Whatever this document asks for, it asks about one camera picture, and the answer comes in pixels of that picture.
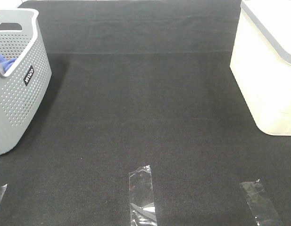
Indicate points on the blue cloth in basket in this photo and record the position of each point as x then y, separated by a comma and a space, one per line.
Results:
5, 64

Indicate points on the grey perforated laundry basket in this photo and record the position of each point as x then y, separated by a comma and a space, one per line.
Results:
23, 85

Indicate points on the white basket with grey rim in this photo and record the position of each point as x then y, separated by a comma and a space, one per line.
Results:
261, 63

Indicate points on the right clear tape strip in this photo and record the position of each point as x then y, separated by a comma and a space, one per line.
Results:
260, 204

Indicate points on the black table mat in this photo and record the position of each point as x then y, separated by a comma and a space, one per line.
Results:
139, 83

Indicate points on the middle clear tape strip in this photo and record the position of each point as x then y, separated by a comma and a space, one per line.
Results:
141, 198

